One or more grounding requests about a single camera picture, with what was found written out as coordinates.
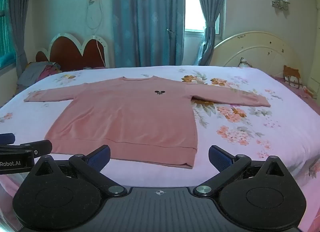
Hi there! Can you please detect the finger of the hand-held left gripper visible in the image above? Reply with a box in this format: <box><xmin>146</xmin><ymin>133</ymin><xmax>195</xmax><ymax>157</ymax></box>
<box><xmin>0</xmin><ymin>133</ymin><xmax>16</xmax><ymax>146</ymax></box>
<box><xmin>0</xmin><ymin>140</ymin><xmax>53</xmax><ymax>159</ymax></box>

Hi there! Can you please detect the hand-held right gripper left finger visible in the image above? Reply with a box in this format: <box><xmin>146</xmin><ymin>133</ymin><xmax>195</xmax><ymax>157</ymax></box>
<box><xmin>34</xmin><ymin>144</ymin><xmax>128</xmax><ymax>197</ymax></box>

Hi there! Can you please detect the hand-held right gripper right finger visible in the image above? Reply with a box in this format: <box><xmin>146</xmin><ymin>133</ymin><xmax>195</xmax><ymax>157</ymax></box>
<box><xmin>193</xmin><ymin>144</ymin><xmax>290</xmax><ymax>197</ymax></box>

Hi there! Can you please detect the pink sweater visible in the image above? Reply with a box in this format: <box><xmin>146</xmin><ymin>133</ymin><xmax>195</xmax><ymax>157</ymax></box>
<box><xmin>24</xmin><ymin>75</ymin><xmax>272</xmax><ymax>169</ymax></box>

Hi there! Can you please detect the pile of clothes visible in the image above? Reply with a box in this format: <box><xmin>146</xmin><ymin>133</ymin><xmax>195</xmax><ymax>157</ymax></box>
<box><xmin>16</xmin><ymin>61</ymin><xmax>62</xmax><ymax>86</ymax></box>

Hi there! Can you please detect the floral bedsheet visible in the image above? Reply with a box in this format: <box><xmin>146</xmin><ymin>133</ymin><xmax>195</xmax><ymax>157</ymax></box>
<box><xmin>0</xmin><ymin>65</ymin><xmax>320</xmax><ymax>232</ymax></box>

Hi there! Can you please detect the teal cloth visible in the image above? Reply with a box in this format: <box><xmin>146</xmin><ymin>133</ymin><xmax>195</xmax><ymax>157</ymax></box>
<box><xmin>0</xmin><ymin>53</ymin><xmax>16</xmax><ymax>69</ymax></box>

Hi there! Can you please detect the red scalloped headboard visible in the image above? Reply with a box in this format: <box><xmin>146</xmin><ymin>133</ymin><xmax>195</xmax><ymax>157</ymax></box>
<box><xmin>35</xmin><ymin>32</ymin><xmax>110</xmax><ymax>72</ymax></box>

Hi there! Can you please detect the small patterned pillow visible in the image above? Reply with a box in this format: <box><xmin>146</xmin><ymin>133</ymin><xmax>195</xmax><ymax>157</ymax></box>
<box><xmin>237</xmin><ymin>57</ymin><xmax>253</xmax><ymax>69</ymax></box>

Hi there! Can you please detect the pink bedding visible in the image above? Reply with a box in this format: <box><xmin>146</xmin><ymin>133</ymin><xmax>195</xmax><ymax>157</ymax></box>
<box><xmin>272</xmin><ymin>74</ymin><xmax>320</xmax><ymax>114</ymax></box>

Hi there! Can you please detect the brown pillow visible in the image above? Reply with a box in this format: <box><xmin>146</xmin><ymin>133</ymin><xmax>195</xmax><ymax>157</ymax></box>
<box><xmin>282</xmin><ymin>65</ymin><xmax>302</xmax><ymax>89</ymax></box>

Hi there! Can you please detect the green-tinted window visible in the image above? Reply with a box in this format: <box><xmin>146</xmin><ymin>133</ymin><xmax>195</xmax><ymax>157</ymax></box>
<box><xmin>0</xmin><ymin>0</ymin><xmax>13</xmax><ymax>59</ymax></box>

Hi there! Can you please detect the cream round headboard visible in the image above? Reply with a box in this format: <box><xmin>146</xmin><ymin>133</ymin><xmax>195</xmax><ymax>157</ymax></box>
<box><xmin>213</xmin><ymin>31</ymin><xmax>305</xmax><ymax>79</ymax></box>

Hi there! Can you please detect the grey side curtain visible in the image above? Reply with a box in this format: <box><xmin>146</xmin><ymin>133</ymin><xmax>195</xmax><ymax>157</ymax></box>
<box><xmin>6</xmin><ymin>0</ymin><xmax>34</xmax><ymax>71</ymax></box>

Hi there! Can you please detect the cream wardrobe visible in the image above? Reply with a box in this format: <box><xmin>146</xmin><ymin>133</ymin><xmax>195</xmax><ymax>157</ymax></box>
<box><xmin>309</xmin><ymin>25</ymin><xmax>320</xmax><ymax>93</ymax></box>

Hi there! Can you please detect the blue patterned curtain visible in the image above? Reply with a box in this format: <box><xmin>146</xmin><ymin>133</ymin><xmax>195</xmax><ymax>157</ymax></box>
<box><xmin>112</xmin><ymin>0</ymin><xmax>187</xmax><ymax>68</ymax></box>

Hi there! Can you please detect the bright window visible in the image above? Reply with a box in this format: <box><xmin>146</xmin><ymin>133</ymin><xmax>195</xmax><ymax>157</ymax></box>
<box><xmin>184</xmin><ymin>0</ymin><xmax>221</xmax><ymax>40</ymax></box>

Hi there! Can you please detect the grey-blue tied curtain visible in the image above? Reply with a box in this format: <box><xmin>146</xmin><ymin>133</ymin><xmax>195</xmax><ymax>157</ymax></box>
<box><xmin>192</xmin><ymin>0</ymin><xmax>227</xmax><ymax>67</ymax></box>

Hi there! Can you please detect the thin white charging cable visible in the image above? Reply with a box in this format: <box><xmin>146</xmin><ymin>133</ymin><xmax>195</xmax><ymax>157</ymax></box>
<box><xmin>94</xmin><ymin>36</ymin><xmax>107</xmax><ymax>67</ymax></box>

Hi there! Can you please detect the white hanging cable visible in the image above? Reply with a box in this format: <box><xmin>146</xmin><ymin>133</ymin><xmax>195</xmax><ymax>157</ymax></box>
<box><xmin>86</xmin><ymin>0</ymin><xmax>103</xmax><ymax>31</ymax></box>

